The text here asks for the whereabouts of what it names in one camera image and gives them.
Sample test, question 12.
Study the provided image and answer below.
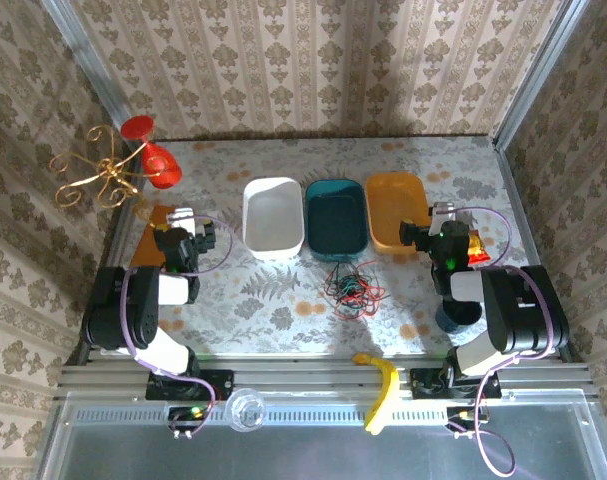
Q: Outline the red cable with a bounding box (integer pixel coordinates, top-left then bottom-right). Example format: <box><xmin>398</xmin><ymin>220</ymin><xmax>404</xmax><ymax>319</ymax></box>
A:
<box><xmin>324</xmin><ymin>259</ymin><xmax>390</xmax><ymax>320</ymax></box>

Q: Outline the orange plastic bin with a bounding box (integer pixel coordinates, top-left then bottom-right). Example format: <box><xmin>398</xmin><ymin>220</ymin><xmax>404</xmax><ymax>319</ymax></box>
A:
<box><xmin>365</xmin><ymin>171</ymin><xmax>433</xmax><ymax>255</ymax></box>

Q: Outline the red yellow snack packet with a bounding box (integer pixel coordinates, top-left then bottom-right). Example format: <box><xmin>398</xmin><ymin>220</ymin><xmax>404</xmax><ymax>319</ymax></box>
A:
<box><xmin>465</xmin><ymin>230</ymin><xmax>492</xmax><ymax>266</ymax></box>

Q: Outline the orange wooden board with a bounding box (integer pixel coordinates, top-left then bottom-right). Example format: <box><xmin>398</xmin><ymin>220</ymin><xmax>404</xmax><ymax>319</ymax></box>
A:
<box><xmin>130</xmin><ymin>204</ymin><xmax>182</xmax><ymax>265</ymax></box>

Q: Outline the white plastic bin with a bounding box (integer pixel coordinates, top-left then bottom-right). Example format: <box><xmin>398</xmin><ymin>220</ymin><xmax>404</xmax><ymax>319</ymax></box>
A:
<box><xmin>241</xmin><ymin>176</ymin><xmax>305</xmax><ymax>261</ymax></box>

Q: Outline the dark blue cup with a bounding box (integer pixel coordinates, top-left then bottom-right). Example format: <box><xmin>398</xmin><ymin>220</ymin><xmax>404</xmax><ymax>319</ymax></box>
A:
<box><xmin>435</xmin><ymin>298</ymin><xmax>483</xmax><ymax>335</ymax></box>

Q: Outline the teal plastic bin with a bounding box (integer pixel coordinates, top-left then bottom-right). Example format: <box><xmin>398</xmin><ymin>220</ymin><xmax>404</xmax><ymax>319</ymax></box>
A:
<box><xmin>304</xmin><ymin>178</ymin><xmax>370</xmax><ymax>262</ymax></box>

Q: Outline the red plastic wine glass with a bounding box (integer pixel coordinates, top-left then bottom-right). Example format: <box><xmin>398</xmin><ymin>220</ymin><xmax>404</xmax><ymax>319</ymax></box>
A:
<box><xmin>120</xmin><ymin>114</ymin><xmax>183</xmax><ymax>190</ymax></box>

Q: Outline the floral tablecloth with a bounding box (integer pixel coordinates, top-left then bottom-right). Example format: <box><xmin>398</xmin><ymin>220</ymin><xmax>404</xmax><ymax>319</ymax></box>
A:
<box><xmin>102</xmin><ymin>137</ymin><xmax>544</xmax><ymax>359</ymax></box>

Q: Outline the yellow banana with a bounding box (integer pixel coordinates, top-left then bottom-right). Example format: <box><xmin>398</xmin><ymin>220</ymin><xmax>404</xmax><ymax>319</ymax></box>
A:
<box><xmin>351</xmin><ymin>352</ymin><xmax>402</xmax><ymax>436</ymax></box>

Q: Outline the grey metal cabinet top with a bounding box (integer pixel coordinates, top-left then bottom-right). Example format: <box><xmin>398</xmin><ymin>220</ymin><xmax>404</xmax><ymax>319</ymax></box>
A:
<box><xmin>36</xmin><ymin>392</ymin><xmax>607</xmax><ymax>480</ymax></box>

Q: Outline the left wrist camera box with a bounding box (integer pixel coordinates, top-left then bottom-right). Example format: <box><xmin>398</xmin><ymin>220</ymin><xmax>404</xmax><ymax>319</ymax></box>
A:
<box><xmin>166</xmin><ymin>207</ymin><xmax>207</xmax><ymax>234</ymax></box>

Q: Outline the gold wire ornament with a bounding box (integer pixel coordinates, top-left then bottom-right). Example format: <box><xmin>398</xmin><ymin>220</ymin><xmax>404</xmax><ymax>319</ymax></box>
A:
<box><xmin>49</xmin><ymin>124</ymin><xmax>169</xmax><ymax>224</ymax></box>

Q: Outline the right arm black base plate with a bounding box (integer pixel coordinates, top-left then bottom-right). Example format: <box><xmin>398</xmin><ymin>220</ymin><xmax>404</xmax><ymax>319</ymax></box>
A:
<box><xmin>410</xmin><ymin>367</ymin><xmax>503</xmax><ymax>400</ymax></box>

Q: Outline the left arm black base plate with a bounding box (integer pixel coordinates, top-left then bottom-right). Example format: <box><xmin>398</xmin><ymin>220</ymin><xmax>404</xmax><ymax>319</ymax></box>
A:
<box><xmin>146</xmin><ymin>368</ymin><xmax>234</xmax><ymax>401</ymax></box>

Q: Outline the aluminium rail frame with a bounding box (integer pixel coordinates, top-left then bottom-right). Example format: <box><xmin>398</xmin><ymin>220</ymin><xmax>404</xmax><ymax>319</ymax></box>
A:
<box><xmin>57</xmin><ymin>355</ymin><xmax>597</xmax><ymax>402</ymax></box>

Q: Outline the right aluminium corner post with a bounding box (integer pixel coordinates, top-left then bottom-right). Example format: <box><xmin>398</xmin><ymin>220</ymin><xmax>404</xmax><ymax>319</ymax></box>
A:
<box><xmin>490</xmin><ymin>0</ymin><xmax>584</xmax><ymax>151</ymax></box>

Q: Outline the aluminium corner post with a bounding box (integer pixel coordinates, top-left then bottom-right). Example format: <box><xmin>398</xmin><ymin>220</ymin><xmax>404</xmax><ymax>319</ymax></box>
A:
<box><xmin>40</xmin><ymin>0</ymin><xmax>134</xmax><ymax>134</ymax></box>
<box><xmin>490</xmin><ymin>0</ymin><xmax>584</xmax><ymax>151</ymax></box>

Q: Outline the left aluminium corner post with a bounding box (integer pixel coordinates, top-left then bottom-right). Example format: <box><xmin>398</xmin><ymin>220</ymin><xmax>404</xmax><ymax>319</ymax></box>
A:
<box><xmin>40</xmin><ymin>0</ymin><xmax>134</xmax><ymax>134</ymax></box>

